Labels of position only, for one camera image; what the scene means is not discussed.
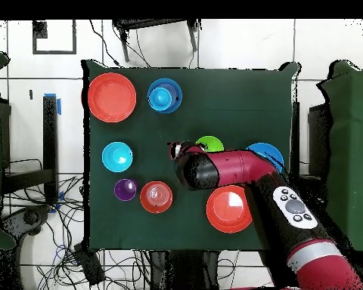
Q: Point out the small orange bowl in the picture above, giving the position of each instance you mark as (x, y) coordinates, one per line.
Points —
(156, 198)

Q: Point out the large blue bowl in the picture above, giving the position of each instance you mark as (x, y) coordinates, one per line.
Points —
(269, 151)

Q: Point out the black square floor frame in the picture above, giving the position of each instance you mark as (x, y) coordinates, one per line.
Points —
(54, 52)

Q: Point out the black metal frame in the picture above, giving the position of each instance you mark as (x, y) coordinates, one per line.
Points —
(50, 136)
(317, 136)

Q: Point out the dark green tablecloth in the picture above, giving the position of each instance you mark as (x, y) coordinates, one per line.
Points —
(230, 105)

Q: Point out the dark grey pedestal foot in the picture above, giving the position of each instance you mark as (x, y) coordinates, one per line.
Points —
(30, 217)

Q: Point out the light blue ribbed bowl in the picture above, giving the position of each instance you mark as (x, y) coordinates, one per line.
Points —
(117, 157)

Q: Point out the large orange bowl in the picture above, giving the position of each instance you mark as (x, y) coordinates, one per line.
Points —
(227, 211)
(112, 97)

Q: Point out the black floor box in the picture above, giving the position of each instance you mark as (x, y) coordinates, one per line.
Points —
(90, 265)

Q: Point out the black metal stand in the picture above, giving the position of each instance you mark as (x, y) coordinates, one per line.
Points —
(151, 22)

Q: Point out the blue tape strip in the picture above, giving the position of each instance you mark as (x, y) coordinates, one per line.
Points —
(59, 107)

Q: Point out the small black floor object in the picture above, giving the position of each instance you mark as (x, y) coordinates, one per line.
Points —
(31, 94)

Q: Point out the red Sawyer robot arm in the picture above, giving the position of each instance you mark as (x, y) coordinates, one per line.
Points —
(239, 166)

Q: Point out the purple cup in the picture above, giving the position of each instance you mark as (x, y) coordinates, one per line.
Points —
(125, 189)

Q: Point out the medium blue bowl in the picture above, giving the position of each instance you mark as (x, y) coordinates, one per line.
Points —
(175, 90)

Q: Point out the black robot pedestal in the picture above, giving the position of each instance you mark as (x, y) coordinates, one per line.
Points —
(184, 269)

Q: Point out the green ribbed bowl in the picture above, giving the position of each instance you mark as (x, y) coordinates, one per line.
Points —
(213, 143)

